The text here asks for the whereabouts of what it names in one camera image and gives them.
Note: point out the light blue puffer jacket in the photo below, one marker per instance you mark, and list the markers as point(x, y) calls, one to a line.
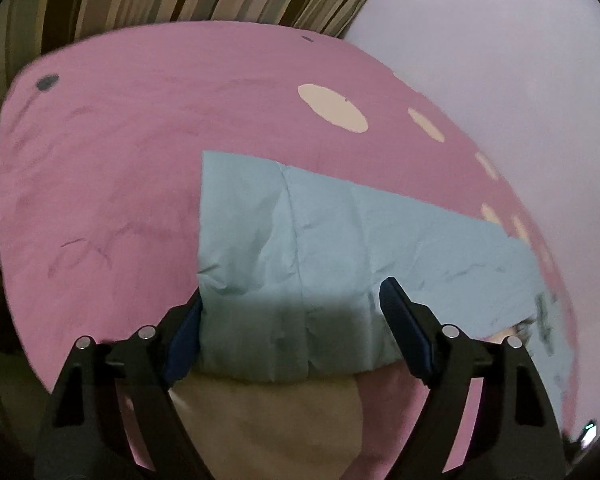
point(330, 260)

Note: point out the pink dotted bed sheet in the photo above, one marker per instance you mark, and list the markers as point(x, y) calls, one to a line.
point(115, 170)

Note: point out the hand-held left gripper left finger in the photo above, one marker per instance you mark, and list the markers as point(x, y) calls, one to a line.
point(184, 347)

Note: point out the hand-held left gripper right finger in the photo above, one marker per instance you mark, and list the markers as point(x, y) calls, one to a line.
point(405, 330)

